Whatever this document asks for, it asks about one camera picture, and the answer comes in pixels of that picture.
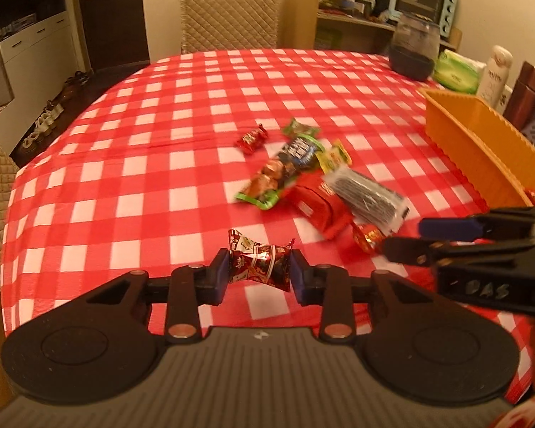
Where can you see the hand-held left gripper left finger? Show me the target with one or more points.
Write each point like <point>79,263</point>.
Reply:
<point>223,273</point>

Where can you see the white cabinet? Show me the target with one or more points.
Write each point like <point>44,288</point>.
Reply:
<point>35,58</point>

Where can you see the red white checked tablecloth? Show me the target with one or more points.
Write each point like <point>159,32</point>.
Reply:
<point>160,142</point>

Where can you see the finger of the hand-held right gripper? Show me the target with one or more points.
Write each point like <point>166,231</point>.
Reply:
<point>454,226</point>
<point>405,251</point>

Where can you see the dark glass jar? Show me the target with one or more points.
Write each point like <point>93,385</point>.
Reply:
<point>413,49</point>

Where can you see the black clear snack packet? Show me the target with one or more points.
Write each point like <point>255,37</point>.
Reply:
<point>365,196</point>

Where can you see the red gold candy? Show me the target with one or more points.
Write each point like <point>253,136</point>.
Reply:
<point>366,236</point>

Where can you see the green box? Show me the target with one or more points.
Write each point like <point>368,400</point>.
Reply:
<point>329,38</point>

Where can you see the dark wooden door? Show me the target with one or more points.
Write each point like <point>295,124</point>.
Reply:
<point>116,18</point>

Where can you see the small red wrapped candy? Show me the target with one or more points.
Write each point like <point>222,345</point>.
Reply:
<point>252,139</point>

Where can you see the yellow green wrapped candy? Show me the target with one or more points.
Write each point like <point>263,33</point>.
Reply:
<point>335,158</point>

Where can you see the red snack packet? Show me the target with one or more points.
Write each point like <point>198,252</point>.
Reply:
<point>314,204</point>

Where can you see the orange plastic tray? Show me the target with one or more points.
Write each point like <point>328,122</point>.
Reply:
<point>472,142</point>

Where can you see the white bottle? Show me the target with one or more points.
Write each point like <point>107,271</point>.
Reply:
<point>494,76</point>

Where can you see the light blue toaster oven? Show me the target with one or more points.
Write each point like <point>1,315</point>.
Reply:
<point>421,2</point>

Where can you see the wooden shelf unit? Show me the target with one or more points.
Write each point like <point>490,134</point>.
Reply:
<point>301,15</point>

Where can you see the green tissue pack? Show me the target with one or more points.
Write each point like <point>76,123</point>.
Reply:
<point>458,72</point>

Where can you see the large green brown snack packet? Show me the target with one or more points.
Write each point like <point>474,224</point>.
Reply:
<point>276,174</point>

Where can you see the brown metal thermos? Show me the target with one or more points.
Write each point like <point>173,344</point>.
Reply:
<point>528,93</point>

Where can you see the red patterned candy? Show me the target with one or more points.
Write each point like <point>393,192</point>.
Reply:
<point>258,261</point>

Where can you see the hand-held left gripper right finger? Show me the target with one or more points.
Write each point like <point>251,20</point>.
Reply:
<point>295,273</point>

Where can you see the row of shoes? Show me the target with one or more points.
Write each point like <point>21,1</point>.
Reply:
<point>53,111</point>

